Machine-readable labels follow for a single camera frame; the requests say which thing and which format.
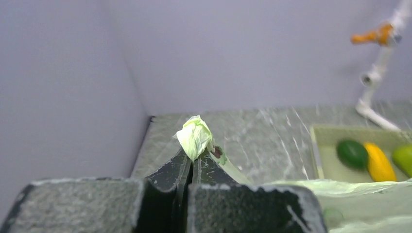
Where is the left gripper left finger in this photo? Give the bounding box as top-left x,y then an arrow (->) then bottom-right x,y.
141,149 -> 193,233

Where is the light green fake pear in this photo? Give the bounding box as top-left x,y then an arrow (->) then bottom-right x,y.
392,144 -> 412,178

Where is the orange plastic faucet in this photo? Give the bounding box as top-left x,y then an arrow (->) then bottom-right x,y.
350,23 -> 395,47

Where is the yellow fake mango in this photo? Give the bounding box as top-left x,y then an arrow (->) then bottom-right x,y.
363,142 -> 397,182

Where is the pale green plastic basket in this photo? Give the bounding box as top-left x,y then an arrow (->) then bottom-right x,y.
310,124 -> 412,183

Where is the white PVC pipe frame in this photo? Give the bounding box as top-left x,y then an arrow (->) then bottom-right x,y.
355,0 -> 412,131

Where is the light green plastic bag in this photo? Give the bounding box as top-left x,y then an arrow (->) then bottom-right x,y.
174,116 -> 412,233

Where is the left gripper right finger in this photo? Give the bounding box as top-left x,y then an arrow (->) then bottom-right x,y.
192,148 -> 240,233

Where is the dark green fake avocado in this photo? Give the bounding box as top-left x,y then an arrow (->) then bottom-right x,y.
336,139 -> 369,170

